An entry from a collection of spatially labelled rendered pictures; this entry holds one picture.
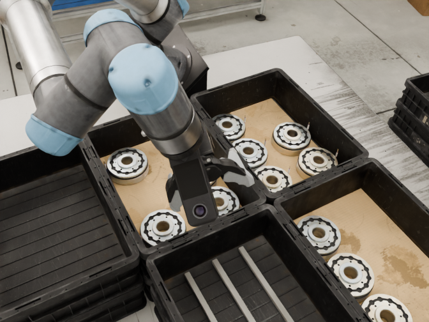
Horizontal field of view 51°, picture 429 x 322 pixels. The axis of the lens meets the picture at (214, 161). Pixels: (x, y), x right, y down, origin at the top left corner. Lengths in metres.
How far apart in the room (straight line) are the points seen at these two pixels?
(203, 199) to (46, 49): 0.34
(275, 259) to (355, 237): 0.20
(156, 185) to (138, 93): 0.64
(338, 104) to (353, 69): 1.45
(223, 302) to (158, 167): 0.40
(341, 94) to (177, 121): 1.16
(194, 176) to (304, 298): 0.45
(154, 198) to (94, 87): 0.54
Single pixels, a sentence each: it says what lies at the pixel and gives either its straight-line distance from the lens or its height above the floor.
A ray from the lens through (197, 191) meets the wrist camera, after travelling 0.66.
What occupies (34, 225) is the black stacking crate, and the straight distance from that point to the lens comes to 1.13.
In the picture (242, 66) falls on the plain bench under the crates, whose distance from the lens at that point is 1.74.
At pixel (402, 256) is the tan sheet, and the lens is 1.12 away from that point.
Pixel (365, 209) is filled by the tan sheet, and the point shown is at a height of 0.83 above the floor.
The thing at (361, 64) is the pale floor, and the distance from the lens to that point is 3.14.
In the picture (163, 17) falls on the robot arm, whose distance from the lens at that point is 1.25.
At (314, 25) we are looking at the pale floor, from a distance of 3.44.
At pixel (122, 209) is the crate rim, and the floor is 0.93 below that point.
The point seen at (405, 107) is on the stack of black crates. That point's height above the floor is 0.49.
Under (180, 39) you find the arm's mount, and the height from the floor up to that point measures 0.91.
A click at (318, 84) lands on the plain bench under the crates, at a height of 0.70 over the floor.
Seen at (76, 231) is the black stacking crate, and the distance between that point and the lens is 1.09.
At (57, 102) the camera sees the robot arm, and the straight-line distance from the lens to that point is 0.65.
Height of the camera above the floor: 1.71
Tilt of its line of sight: 48 degrees down
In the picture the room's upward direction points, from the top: 3 degrees clockwise
